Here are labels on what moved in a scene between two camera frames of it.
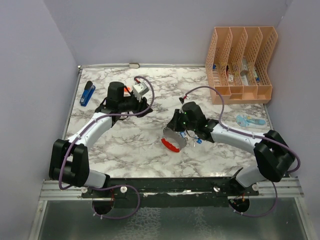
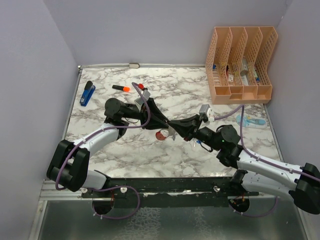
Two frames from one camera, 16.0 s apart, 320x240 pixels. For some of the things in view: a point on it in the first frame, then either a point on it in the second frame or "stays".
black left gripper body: x=132 y=104 → x=132 y=112
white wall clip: x=134 y=65 stays
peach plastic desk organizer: x=236 y=64 stays
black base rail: x=170 y=192 stays
